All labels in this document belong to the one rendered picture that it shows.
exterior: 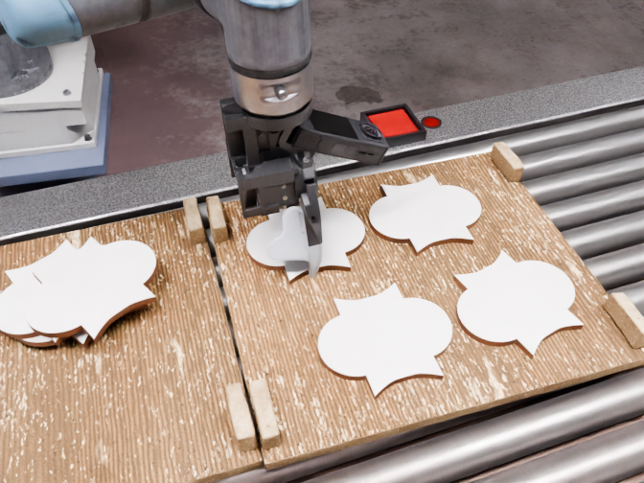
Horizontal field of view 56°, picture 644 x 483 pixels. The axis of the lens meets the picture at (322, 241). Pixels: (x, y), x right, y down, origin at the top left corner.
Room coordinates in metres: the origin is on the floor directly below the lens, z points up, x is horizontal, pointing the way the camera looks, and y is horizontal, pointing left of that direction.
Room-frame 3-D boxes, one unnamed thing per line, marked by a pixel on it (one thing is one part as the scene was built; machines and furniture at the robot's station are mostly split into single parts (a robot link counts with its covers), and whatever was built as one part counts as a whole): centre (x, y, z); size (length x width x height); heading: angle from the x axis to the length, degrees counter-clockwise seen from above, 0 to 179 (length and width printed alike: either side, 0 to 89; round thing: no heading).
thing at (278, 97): (0.49, 0.04, 1.16); 0.08 x 0.08 x 0.05
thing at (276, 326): (0.45, -0.10, 0.93); 0.41 x 0.35 x 0.02; 106
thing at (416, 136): (0.75, -0.11, 0.92); 0.08 x 0.08 x 0.02; 19
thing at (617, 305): (0.38, -0.32, 0.95); 0.06 x 0.02 x 0.03; 16
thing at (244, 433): (0.27, 0.08, 0.95); 0.06 x 0.02 x 0.03; 17
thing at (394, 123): (0.75, -0.11, 0.92); 0.06 x 0.06 x 0.01; 19
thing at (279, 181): (0.49, 0.05, 1.08); 0.09 x 0.08 x 0.12; 106
